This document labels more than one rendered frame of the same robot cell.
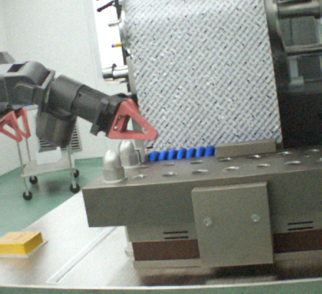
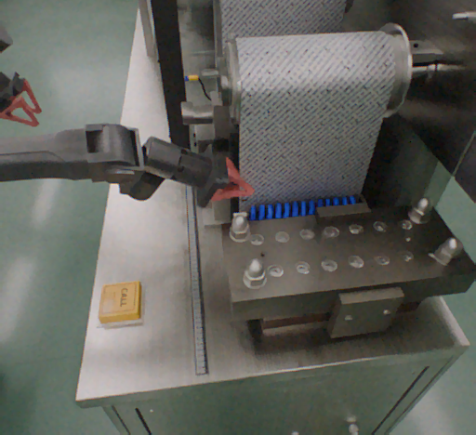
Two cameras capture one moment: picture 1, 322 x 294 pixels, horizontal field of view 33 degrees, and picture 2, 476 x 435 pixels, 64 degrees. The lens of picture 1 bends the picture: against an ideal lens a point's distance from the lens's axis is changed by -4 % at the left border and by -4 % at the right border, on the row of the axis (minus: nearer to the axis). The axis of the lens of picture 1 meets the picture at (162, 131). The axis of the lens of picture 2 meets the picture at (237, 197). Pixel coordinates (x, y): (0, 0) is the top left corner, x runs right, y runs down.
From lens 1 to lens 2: 0.66 m
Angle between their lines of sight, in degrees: 41
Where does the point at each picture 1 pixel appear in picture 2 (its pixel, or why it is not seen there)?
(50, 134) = (139, 194)
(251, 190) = (390, 299)
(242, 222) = (374, 315)
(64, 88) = (163, 162)
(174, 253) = (300, 321)
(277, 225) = not seen: hidden behind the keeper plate
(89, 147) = not seen: outside the picture
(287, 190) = (411, 289)
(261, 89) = (358, 158)
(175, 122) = (271, 181)
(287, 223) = not seen: hidden behind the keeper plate
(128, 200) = (276, 304)
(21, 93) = (116, 178)
